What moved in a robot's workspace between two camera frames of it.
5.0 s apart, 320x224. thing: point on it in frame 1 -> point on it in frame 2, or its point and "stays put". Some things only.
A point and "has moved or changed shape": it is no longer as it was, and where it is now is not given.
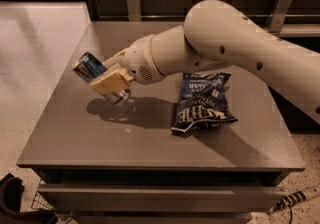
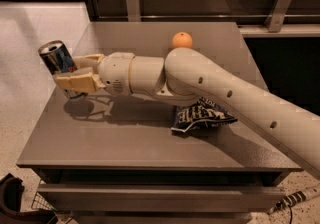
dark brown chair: [11, 188] stays put
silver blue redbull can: [89, 66] has moved or changed shape
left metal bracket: [133, 2] stays put
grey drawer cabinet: [108, 163] stays put
